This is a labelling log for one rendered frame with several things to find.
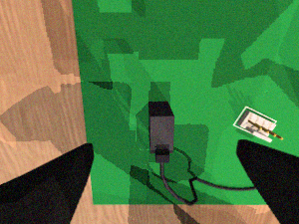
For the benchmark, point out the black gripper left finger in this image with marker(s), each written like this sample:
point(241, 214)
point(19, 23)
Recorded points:
point(49, 193)

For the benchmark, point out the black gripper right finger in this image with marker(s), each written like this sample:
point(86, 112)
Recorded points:
point(275, 175)

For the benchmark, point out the black fan cable with plug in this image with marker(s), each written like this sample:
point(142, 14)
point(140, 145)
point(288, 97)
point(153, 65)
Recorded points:
point(161, 130)

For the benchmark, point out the green circuit board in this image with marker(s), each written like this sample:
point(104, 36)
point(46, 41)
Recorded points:
point(229, 70)

